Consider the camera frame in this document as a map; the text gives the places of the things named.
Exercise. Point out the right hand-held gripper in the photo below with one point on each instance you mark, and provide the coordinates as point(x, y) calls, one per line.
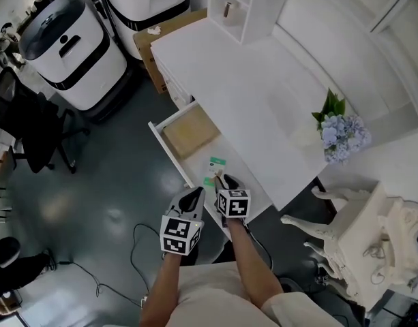
point(236, 206)

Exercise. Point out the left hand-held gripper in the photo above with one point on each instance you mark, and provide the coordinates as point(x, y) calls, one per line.
point(176, 235)

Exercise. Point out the small green packet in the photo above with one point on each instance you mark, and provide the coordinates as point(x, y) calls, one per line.
point(218, 165)

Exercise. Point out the white drawer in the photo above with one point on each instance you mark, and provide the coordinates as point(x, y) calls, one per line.
point(195, 162)

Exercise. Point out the person's left forearm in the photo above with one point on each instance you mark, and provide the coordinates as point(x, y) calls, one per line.
point(161, 291)

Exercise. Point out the person's right forearm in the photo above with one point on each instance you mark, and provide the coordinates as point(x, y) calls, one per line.
point(253, 267)

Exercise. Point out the brown cardboard sheet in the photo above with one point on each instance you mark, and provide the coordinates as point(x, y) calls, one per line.
point(190, 133)

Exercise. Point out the person's beige clothing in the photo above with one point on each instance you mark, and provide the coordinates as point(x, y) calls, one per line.
point(222, 298)

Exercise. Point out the white desk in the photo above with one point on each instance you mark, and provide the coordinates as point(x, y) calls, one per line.
point(249, 80)

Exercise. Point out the white power strip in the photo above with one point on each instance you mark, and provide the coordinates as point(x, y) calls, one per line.
point(144, 301)

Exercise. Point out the black round seat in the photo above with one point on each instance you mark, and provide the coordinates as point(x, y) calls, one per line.
point(290, 285)

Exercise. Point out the blue flower bouquet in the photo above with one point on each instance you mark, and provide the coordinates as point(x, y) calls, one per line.
point(345, 138)

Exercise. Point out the ornate white side table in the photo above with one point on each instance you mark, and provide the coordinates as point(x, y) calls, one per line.
point(352, 233)

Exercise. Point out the brown cardboard box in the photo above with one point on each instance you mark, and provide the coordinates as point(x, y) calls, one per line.
point(150, 56)

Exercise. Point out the crumpled white paper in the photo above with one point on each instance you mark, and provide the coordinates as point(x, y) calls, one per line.
point(154, 30)

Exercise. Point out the black office chair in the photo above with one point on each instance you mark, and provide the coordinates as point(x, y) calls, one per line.
point(34, 131)

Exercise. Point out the white robot dark lid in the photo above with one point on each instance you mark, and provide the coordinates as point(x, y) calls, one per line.
point(144, 9)
point(79, 70)

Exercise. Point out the white shelf hutch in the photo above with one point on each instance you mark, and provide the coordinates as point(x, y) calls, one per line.
point(331, 46)

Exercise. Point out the black white round stool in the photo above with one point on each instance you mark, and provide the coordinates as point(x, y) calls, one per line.
point(4, 250)

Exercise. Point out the ornate white mirror frame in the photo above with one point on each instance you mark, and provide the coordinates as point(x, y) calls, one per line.
point(406, 237)

